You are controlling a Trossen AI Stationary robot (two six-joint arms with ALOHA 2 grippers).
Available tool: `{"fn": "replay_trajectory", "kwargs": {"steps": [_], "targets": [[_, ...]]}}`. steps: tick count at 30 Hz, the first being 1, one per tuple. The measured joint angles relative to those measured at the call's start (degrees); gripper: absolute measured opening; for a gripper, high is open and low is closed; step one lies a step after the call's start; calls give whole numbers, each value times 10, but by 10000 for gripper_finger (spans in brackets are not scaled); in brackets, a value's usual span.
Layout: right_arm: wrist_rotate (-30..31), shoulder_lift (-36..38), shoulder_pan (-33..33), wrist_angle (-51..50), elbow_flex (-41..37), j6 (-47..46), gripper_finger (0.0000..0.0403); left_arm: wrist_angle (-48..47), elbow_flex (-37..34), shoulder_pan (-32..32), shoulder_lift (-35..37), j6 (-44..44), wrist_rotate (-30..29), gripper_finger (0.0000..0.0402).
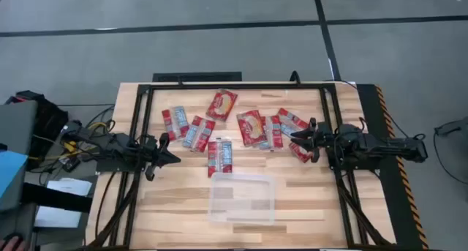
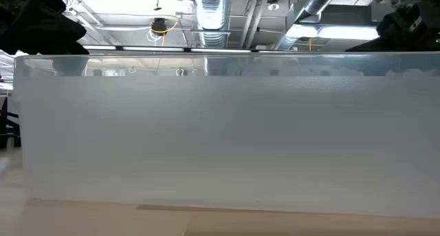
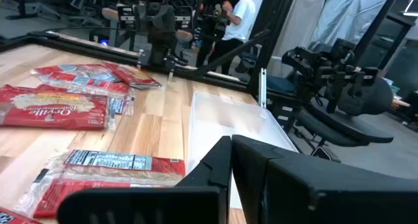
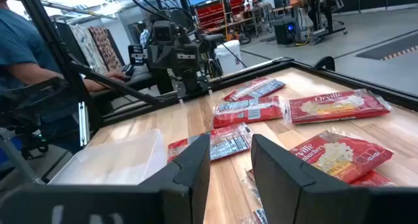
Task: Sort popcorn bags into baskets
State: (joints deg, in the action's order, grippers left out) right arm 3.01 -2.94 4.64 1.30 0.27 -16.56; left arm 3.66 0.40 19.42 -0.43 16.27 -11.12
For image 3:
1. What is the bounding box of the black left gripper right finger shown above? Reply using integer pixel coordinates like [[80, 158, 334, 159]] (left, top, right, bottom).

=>
[[231, 135, 418, 224]]

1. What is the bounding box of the black equipment stand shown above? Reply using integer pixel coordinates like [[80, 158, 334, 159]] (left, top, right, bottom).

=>
[[5, 0, 61, 21]]

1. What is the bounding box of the aluminium bracket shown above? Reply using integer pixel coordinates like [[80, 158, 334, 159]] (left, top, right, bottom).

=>
[[259, 67, 268, 109]]

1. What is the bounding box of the black office chair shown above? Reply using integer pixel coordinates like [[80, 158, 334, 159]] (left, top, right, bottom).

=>
[[266, 75, 395, 163]]

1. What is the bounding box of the red popcorn bag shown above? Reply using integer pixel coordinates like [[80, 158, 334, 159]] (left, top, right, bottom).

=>
[[0, 84, 116, 131], [0, 206, 43, 224], [14, 148, 187, 219], [103, 61, 163, 90], [35, 82, 137, 117], [31, 63, 131, 94]]

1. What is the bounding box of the person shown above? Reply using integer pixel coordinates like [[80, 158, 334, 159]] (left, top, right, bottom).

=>
[[208, 0, 257, 75], [195, 0, 241, 68]]

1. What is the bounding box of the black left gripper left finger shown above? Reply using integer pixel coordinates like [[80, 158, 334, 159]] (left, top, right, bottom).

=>
[[57, 135, 233, 224]]

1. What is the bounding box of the blue-grey hanging sheet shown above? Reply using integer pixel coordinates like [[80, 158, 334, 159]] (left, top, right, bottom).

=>
[[308, 0, 392, 55]]

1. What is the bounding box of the white hanging sheet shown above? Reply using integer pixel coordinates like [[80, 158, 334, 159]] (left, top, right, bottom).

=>
[[266, 0, 336, 78]]

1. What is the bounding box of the clear plastic bin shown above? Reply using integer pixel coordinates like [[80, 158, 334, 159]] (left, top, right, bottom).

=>
[[186, 91, 298, 210]]

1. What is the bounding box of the black table frame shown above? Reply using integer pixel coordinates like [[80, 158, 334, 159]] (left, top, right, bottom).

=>
[[0, 0, 298, 97]]

